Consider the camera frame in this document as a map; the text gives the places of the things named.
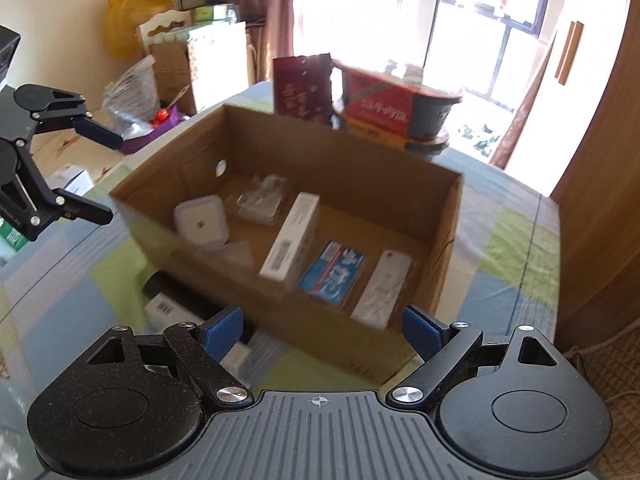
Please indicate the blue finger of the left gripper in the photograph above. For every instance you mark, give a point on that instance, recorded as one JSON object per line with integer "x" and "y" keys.
{"x": 72, "y": 207}
{"x": 95, "y": 132}

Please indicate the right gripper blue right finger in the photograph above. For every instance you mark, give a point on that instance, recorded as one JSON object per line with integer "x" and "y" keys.
{"x": 426, "y": 335}

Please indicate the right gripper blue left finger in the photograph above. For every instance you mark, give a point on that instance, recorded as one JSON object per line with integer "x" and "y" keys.
{"x": 219, "y": 334}

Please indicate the black cylinder tube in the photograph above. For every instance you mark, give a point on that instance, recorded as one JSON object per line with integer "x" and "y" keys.
{"x": 181, "y": 294}

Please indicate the green white medicine box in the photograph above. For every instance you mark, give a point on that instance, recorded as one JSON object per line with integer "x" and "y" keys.
{"x": 13, "y": 239}

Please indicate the white red label box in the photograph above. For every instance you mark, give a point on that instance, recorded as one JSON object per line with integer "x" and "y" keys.
{"x": 380, "y": 296}

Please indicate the long white barcode box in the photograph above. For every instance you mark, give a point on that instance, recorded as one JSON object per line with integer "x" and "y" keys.
{"x": 289, "y": 251}

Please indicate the white square night light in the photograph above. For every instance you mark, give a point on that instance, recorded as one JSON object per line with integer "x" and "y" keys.
{"x": 202, "y": 221}

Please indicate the blue white toothpaste box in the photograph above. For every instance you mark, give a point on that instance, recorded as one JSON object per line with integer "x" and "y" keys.
{"x": 331, "y": 275}

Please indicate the clear plastic hook package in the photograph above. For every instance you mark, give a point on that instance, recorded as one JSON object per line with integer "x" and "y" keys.
{"x": 262, "y": 201}

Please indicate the small white box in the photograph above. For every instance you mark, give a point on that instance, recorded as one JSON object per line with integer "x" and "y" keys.
{"x": 73, "y": 179}

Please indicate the purple tray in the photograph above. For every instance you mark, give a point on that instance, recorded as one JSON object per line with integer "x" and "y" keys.
{"x": 152, "y": 132}

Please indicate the clear plastic bag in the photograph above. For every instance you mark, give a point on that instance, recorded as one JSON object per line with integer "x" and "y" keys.
{"x": 132, "y": 102}

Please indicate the yellow plastic bag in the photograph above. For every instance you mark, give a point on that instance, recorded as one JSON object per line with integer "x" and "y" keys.
{"x": 123, "y": 17}

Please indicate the brown cardboard box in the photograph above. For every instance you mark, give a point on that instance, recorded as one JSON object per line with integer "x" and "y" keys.
{"x": 320, "y": 237}

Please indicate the brown quilted cushion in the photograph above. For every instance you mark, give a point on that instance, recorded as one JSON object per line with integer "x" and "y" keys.
{"x": 612, "y": 369}

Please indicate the wooden door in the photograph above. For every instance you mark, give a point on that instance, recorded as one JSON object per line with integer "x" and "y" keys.
{"x": 598, "y": 196}

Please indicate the dark red gift box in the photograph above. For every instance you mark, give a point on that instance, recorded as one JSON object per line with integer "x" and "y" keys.
{"x": 302, "y": 87}

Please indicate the maroon curtain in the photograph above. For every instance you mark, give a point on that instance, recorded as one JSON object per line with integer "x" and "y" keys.
{"x": 260, "y": 15}

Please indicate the red instant meal bowl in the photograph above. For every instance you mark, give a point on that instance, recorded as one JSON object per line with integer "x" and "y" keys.
{"x": 384, "y": 101}

